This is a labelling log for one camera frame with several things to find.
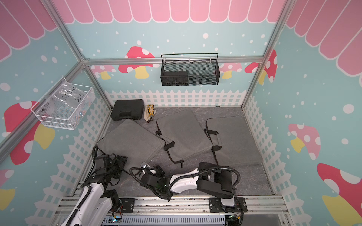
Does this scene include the grey laptop bag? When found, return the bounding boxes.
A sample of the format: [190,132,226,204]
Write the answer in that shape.
[156,109,212,164]
[97,119,165,171]
[205,116,262,167]

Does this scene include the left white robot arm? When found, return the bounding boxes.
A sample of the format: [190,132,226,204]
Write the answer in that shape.
[62,145,128,226]

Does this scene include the black plastic tool case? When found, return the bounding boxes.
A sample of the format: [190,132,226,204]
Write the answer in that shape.
[110,99,144,121]

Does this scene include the yellow black pliers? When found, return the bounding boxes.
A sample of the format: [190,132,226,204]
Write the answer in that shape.
[147,104,155,121]

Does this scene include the white wire basket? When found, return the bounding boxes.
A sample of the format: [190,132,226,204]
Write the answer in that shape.
[30,77,96,131]

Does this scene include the black wire mesh basket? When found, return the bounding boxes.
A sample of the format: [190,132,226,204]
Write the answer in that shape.
[160,53,221,86]

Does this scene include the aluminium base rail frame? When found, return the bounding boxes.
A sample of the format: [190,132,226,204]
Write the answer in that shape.
[49,180,295,226]

